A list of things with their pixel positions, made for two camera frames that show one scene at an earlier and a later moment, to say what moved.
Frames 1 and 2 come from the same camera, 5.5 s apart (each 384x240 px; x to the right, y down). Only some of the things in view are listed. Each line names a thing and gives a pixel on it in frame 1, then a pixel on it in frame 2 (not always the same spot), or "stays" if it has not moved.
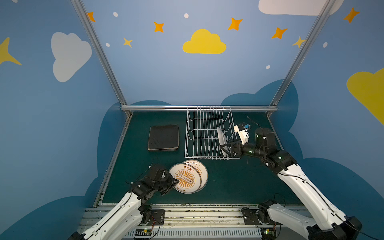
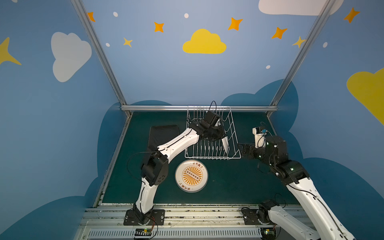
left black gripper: (167, 182) -> (218, 133)
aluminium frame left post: (79, 6) stays
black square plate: (165, 137) stays
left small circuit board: (143, 232) stays
